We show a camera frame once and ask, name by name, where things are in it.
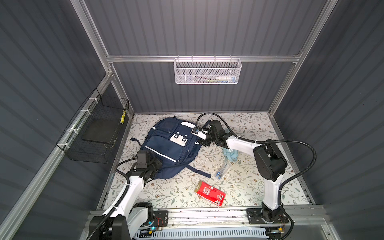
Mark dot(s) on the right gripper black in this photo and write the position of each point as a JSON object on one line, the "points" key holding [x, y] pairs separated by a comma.
{"points": [[204, 142]]}

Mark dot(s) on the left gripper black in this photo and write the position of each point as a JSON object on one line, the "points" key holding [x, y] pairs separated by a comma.
{"points": [[156, 161]]}

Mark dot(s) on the navy blue student backpack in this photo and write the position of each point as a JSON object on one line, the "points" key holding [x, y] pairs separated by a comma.
{"points": [[174, 143]]}

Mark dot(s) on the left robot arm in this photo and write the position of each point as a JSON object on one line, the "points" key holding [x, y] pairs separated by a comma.
{"points": [[125, 216]]}

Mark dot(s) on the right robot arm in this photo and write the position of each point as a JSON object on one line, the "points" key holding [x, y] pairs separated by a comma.
{"points": [[270, 161]]}

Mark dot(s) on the clear pack of pens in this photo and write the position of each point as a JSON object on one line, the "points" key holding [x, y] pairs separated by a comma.
{"points": [[223, 170]]}

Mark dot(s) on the light teal pencil pouch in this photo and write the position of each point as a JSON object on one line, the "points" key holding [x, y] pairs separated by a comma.
{"points": [[231, 155]]}

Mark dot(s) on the floral table mat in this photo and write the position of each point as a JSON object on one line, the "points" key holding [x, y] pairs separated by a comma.
{"points": [[242, 183]]}

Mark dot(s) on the red paper box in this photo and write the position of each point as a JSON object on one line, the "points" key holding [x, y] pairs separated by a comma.
{"points": [[210, 193]]}

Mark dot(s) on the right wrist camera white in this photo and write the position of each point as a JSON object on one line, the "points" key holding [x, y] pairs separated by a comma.
{"points": [[203, 134]]}

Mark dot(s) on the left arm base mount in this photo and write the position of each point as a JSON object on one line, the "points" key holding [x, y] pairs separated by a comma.
{"points": [[155, 219]]}

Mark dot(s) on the black wire wall basket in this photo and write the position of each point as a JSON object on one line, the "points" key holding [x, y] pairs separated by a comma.
{"points": [[97, 131]]}

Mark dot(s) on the white wire mesh basket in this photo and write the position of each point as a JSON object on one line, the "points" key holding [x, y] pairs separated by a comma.
{"points": [[207, 70]]}

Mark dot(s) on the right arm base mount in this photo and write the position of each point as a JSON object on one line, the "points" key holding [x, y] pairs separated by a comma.
{"points": [[266, 216]]}

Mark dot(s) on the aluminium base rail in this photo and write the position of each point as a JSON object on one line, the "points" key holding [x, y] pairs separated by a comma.
{"points": [[237, 216]]}

